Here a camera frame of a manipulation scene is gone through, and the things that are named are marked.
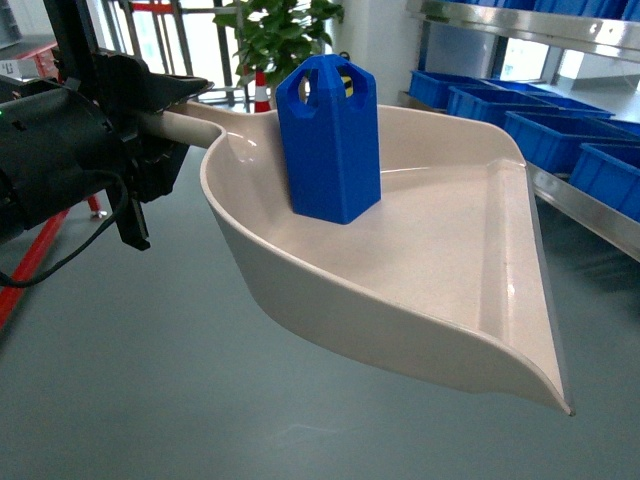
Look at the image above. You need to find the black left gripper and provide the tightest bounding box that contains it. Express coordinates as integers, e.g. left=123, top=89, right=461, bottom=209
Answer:
left=101, top=54, right=213, bottom=250

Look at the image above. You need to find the blue hexagonal plastic part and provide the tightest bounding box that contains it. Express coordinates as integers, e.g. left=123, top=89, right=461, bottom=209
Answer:
left=276, top=54, right=381, bottom=225

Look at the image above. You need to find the beige plastic dustpan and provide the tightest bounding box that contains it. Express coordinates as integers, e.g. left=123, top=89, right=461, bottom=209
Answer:
left=141, top=102, right=575, bottom=414

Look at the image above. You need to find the blue storage bin on shelf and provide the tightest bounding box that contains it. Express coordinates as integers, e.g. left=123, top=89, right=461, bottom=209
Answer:
left=569, top=144, right=639, bottom=222

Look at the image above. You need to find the red white traffic cone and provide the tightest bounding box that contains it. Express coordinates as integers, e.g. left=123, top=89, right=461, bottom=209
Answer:
left=254, top=69, right=271, bottom=113

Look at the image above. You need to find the green potted plant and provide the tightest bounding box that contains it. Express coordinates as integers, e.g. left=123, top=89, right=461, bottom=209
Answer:
left=213, top=0, right=345, bottom=94

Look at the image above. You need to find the yellow black traffic cone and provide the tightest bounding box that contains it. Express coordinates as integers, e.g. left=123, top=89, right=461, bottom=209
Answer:
left=338, top=51, right=353, bottom=97

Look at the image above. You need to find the black vertical camera mast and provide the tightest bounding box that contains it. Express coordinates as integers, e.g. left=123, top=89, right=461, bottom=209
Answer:
left=44, top=0, right=116, bottom=94

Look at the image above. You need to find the red steel table frame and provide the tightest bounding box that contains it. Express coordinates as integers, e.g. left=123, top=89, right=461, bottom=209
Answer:
left=1, top=66, right=96, bottom=324

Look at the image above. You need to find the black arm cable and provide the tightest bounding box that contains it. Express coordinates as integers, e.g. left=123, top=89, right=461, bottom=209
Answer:
left=0, top=169, right=130, bottom=289

